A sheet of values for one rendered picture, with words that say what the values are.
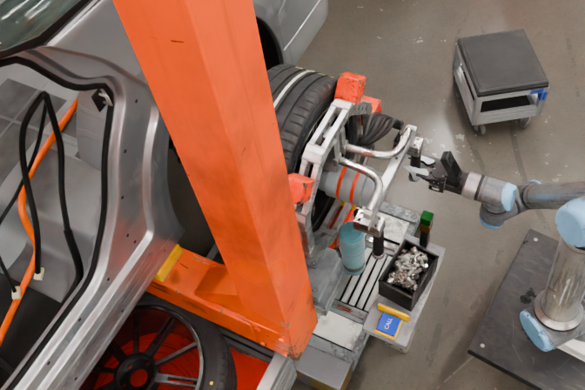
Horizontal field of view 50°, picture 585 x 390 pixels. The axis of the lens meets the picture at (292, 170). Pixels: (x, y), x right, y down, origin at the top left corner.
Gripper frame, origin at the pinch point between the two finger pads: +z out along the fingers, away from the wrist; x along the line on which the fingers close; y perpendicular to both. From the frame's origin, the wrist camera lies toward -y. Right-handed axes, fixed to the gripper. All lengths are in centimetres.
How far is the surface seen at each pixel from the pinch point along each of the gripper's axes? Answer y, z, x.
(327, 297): 68, 22, -32
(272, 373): 44, 22, -76
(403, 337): 38, -17, -46
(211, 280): 10, 46, -65
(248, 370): 56, 34, -76
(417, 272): 26.0, -13.8, -26.3
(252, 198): -69, 12, -71
